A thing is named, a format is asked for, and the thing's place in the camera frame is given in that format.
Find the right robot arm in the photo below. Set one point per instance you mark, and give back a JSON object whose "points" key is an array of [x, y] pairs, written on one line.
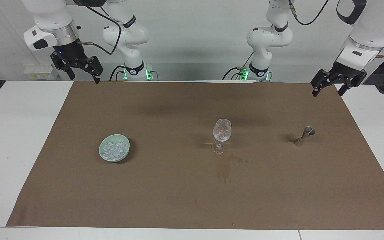
{"points": [[130, 33]]}

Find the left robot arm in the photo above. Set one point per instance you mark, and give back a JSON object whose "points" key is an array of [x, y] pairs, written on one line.
{"points": [[268, 36]]}

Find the green ceramic bowl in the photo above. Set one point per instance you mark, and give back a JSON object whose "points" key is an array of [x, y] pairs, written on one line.
{"points": [[103, 155]]}

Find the pile of clear ice cubes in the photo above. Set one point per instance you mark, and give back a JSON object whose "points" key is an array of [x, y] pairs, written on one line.
{"points": [[114, 149]]}

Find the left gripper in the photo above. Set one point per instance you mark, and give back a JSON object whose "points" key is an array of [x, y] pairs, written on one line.
{"points": [[348, 73]]}

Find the white wall socket box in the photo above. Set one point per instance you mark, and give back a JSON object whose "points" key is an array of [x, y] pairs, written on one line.
{"points": [[40, 71]]}

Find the metal jigger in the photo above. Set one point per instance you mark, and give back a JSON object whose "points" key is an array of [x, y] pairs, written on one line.
{"points": [[302, 137]]}

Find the clear wine glass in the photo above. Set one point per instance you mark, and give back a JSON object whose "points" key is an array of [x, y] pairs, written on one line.
{"points": [[222, 131]]}

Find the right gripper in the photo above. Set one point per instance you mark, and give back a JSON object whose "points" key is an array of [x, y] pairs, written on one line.
{"points": [[69, 51]]}

